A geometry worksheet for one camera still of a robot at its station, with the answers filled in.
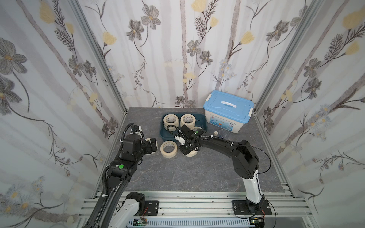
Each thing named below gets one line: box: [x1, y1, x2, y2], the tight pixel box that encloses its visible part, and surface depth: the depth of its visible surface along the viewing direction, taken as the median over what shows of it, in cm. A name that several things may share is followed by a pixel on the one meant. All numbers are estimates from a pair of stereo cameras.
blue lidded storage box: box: [203, 90, 255, 134], surface depth 102 cm
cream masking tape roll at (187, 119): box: [180, 113, 196, 129], surface depth 109 cm
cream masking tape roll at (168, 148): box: [159, 140, 178, 159], surface depth 97 cm
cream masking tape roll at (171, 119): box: [163, 113, 179, 131], surface depth 109 cm
